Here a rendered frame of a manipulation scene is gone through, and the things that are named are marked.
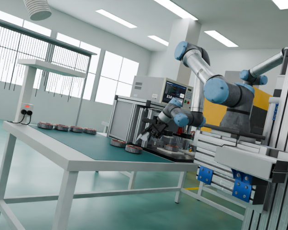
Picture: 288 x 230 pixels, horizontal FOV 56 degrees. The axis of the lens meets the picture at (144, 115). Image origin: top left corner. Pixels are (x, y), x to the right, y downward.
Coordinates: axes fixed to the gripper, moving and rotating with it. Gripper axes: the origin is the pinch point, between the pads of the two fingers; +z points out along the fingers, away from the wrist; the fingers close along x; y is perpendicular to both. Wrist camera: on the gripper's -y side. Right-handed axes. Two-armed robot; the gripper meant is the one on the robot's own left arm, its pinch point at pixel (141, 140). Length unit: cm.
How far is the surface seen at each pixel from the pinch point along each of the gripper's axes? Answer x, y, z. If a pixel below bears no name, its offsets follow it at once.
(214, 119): 418, -106, 24
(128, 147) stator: -5.4, -1.7, 7.8
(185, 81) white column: 419, -219, 2
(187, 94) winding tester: 60, -25, -33
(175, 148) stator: 34.8, 8.4, -1.4
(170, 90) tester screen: 39, -28, -29
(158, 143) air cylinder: 38.6, -6.2, 7.4
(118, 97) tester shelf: 27, -55, 3
